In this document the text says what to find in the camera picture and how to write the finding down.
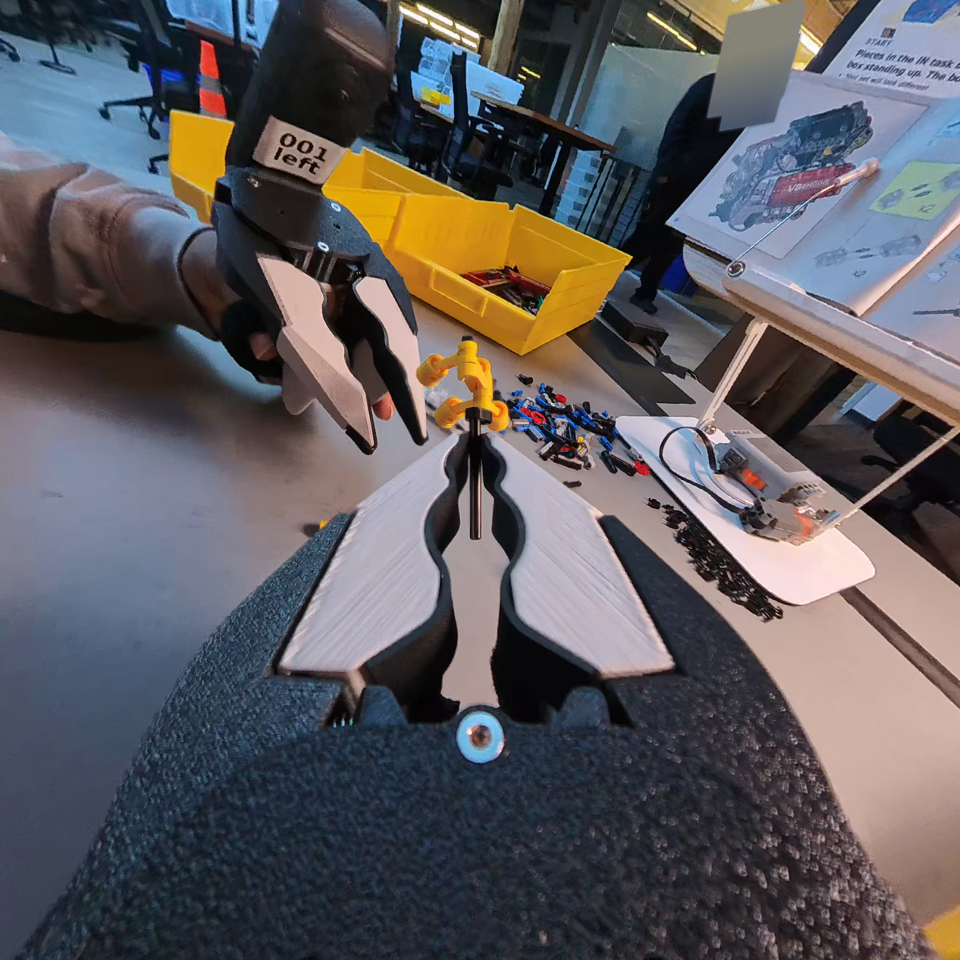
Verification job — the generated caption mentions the grey desk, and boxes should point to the grey desk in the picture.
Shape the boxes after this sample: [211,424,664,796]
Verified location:
[0,285,960,946]

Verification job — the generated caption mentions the pile of red black beams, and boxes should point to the pile of red black beams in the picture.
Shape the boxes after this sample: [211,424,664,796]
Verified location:
[459,266,553,317]

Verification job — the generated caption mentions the instruction booklet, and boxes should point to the instruction booklet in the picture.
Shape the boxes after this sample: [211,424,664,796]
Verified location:
[666,71,960,339]

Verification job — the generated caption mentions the wooden table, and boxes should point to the wooden table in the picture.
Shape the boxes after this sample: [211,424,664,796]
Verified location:
[468,90,616,219]

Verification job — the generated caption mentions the white book stand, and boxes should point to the white book stand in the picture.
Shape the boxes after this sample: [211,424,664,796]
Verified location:
[615,225,960,607]

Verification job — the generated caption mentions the stack of grey crates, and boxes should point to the stack of grey crates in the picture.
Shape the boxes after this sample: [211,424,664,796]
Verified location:
[558,146,646,249]

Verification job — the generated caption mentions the orange traffic cone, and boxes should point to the orange traffic cone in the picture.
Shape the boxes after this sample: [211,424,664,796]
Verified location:
[196,39,229,120]

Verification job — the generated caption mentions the black power adapter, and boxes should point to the black power adapter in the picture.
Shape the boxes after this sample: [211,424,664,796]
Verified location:
[600,300,671,347]

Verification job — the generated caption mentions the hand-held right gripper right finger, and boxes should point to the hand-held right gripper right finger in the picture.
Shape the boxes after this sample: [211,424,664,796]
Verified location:
[480,433,678,723]

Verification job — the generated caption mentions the person's left forearm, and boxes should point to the person's left forearm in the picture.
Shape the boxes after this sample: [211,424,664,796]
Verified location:
[0,131,219,335]

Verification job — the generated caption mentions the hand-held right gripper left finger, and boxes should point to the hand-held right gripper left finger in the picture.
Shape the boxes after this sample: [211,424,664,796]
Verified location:
[277,431,469,710]

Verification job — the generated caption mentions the black motor cable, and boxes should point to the black motor cable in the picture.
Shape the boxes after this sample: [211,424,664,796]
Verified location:
[657,425,759,519]

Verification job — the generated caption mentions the yellow plastic bin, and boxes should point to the yellow plastic bin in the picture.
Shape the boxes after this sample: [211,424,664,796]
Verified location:
[386,193,633,357]
[168,108,466,245]
[922,907,960,960]

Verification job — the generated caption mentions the grey toy motor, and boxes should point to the grey toy motor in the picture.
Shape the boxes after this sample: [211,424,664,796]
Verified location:
[738,491,841,545]

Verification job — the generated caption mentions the black power cable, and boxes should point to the black power cable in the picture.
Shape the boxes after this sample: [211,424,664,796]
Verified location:
[645,341,699,381]

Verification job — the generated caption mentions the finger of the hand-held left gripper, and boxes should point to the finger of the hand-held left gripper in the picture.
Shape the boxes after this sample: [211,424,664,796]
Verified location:
[257,256,378,456]
[351,274,430,447]

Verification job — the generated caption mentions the pile of mixed small bricks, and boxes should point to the pile of mixed small bricks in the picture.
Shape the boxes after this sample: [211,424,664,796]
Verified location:
[504,375,653,478]

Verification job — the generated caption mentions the printed task sheet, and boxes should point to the printed task sheet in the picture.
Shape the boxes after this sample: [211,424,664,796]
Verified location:
[821,0,960,99]

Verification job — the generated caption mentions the black office chair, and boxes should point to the black office chair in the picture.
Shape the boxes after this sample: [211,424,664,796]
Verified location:
[99,0,205,141]
[438,48,519,200]

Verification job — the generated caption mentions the pile of black pins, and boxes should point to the pile of black pins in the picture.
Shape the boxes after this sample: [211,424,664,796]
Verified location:
[646,496,786,624]

